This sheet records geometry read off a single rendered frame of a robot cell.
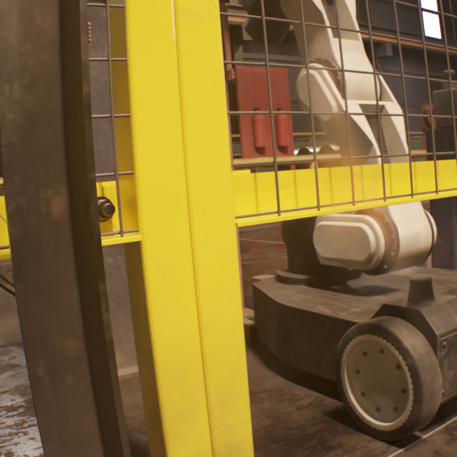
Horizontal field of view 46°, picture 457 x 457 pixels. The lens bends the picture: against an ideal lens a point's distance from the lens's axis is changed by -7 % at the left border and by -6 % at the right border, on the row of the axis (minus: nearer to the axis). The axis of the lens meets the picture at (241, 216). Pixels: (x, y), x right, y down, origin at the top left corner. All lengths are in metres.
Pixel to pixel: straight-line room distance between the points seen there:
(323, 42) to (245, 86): 6.70
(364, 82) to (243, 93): 6.70
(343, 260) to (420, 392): 0.44
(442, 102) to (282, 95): 6.48
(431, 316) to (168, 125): 0.54
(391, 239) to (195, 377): 0.66
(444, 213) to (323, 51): 0.86
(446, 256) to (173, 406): 1.52
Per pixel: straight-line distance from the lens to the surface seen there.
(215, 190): 0.53
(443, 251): 1.97
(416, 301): 0.93
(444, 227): 1.95
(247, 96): 7.95
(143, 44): 0.52
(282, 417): 1.04
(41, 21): 0.33
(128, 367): 1.35
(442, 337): 0.89
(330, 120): 1.19
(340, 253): 1.19
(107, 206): 0.51
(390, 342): 0.86
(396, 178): 0.77
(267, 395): 1.15
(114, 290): 1.30
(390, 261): 1.14
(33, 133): 0.31
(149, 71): 0.51
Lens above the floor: 0.44
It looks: 5 degrees down
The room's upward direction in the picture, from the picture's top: 4 degrees counter-clockwise
